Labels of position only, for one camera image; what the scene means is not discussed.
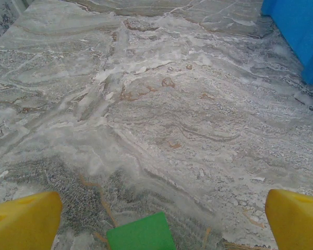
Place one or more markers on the blue three-compartment plastic bin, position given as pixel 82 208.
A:
pixel 300 34

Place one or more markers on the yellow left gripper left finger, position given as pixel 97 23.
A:
pixel 23 224

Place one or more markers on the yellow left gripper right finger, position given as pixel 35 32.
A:
pixel 300 224

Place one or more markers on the small green lego brick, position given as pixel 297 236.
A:
pixel 141 234

